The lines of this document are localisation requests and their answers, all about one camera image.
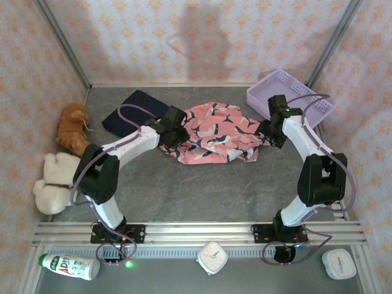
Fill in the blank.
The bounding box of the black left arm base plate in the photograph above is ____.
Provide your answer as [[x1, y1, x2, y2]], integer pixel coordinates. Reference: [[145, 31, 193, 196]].
[[90, 224, 145, 244]]

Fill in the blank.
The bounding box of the pink patterned garment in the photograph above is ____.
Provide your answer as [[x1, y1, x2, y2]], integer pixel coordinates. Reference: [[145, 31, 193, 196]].
[[157, 102, 272, 165]]

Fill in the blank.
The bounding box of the lavender plastic laundry basket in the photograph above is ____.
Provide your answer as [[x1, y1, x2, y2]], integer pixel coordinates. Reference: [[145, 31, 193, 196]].
[[246, 69, 336, 128]]

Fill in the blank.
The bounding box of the aluminium frame crossbar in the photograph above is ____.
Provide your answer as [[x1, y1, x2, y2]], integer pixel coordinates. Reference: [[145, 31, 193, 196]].
[[88, 82, 255, 89]]

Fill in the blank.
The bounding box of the navy blue garment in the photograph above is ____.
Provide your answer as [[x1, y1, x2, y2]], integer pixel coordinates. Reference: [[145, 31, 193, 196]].
[[102, 89, 171, 138]]

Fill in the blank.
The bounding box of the white green drink bottle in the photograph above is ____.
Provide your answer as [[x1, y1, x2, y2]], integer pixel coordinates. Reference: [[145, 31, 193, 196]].
[[37, 253, 101, 281]]

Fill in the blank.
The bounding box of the grey slotted cable duct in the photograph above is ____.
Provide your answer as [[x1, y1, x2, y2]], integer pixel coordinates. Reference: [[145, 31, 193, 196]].
[[39, 246, 325, 258]]

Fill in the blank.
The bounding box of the white square alarm clock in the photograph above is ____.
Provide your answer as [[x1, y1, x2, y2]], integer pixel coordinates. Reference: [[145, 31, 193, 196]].
[[321, 248, 358, 281], [196, 241, 228, 276]]

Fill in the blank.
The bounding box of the white plush bear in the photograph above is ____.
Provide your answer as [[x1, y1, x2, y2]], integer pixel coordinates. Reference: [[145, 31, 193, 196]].
[[32, 152, 81, 215]]

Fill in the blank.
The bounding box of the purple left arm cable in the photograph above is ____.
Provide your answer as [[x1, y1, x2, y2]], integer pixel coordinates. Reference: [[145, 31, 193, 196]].
[[69, 104, 160, 266]]

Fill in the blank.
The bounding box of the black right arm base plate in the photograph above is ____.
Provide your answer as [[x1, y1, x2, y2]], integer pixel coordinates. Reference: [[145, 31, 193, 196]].
[[251, 223, 308, 245]]

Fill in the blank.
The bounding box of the brown plush bear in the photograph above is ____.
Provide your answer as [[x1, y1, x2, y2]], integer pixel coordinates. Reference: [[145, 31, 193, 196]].
[[55, 102, 92, 156]]

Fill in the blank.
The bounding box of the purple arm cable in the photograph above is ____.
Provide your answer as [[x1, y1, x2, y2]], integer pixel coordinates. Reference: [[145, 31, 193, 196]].
[[262, 93, 356, 266], [69, 104, 160, 266]]

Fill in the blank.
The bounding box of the aluminium mounting rail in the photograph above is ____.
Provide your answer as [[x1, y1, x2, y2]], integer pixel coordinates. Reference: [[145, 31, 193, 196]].
[[32, 222, 368, 246]]

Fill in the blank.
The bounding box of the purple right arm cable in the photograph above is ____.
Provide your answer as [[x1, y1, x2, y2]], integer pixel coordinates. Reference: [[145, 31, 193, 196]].
[[262, 93, 356, 266]]

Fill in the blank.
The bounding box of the aluminium frame post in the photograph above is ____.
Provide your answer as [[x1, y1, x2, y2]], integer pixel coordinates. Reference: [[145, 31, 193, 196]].
[[32, 0, 92, 91], [306, 0, 365, 89]]

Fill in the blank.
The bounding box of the black round cap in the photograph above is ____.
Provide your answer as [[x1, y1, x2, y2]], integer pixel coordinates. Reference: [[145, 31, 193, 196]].
[[274, 244, 297, 264]]

